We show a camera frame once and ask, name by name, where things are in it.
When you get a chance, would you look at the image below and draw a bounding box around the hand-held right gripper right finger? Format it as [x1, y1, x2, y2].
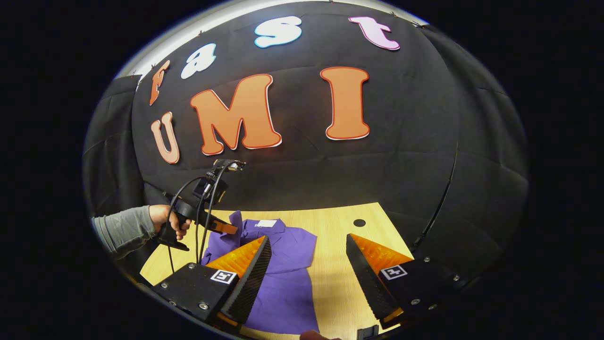
[346, 233, 465, 330]

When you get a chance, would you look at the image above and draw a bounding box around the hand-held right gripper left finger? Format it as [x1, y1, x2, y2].
[151, 235, 273, 331]

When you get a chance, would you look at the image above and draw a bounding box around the purple jacket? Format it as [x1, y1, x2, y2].
[201, 210, 320, 335]

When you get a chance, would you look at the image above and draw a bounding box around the black cable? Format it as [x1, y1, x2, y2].
[167, 176, 208, 273]
[196, 165, 227, 264]

